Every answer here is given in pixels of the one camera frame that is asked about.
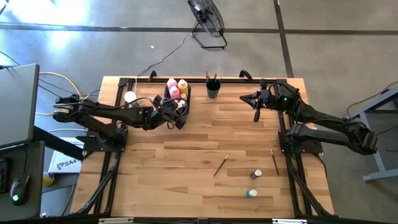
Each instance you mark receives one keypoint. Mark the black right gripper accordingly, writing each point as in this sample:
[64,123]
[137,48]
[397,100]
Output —
[264,99]

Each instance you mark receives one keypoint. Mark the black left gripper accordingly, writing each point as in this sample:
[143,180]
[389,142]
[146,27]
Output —
[163,113]

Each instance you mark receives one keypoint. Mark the small white black-label paint bottle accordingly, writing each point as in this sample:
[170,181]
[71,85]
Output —
[180,104]

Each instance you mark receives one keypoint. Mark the large yellow paint bottle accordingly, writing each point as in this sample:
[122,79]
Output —
[183,85]

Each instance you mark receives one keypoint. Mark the large pink labelled paint bottle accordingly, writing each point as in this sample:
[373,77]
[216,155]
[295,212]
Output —
[171,82]

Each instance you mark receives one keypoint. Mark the orange-bristle black paintbrush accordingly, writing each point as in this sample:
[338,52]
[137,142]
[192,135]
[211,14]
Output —
[206,75]

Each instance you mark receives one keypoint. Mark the small dark purple paint bottle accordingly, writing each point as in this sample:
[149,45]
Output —
[256,174]

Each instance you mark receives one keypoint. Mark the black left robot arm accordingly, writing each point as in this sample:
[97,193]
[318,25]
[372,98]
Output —
[109,112]

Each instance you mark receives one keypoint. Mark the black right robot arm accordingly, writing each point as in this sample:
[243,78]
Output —
[326,119]

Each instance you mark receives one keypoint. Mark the small turquoise paint bottle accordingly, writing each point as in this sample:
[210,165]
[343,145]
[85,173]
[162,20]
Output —
[251,193]

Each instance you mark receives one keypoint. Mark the black table clamp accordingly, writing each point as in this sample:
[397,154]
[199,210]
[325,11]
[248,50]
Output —
[152,74]
[245,74]

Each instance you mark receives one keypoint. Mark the teal ribbed cup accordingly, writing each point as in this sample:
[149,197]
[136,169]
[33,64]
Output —
[213,91]

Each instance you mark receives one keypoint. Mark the white bulb table lamp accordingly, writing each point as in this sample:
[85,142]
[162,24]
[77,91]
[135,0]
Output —
[130,96]

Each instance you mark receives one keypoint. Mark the black floor fan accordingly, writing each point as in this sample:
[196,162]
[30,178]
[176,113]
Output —
[206,18]

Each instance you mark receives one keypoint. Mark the white SA4 box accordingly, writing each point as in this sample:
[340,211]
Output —
[66,165]

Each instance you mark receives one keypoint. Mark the black diagonal desk bar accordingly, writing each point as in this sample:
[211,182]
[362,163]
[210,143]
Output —
[56,141]

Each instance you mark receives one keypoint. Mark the yellow roll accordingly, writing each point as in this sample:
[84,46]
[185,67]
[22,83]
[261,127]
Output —
[48,179]

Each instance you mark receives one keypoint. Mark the black desk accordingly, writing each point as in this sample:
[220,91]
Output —
[34,161]

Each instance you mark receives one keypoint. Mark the black computer mouse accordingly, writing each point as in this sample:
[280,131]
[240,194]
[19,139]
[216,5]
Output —
[19,188]

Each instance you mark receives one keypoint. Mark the black keyboard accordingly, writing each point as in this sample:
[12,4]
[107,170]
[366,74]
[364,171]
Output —
[3,175]

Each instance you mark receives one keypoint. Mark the black aluminium table frame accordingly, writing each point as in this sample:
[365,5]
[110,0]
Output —
[233,81]

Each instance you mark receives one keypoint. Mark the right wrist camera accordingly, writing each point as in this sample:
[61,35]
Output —
[284,96]

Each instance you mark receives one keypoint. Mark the silver aluminium bracket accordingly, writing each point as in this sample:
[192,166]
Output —
[289,221]
[115,221]

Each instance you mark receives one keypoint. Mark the grey metal desk frame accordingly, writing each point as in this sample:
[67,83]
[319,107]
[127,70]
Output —
[377,168]

